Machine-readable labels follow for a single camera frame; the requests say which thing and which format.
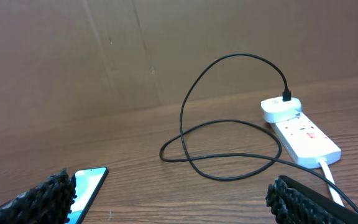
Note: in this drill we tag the white power strip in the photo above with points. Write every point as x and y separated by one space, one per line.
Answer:
306 144

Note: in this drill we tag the white charger plug adapter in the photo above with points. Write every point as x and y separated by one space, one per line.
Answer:
276 110

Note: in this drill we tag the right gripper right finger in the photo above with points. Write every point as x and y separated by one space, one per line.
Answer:
294 203

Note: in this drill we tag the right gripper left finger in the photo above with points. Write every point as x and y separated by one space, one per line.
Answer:
47 203

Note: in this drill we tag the blue screen Galaxy smartphone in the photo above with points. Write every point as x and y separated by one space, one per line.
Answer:
88 184

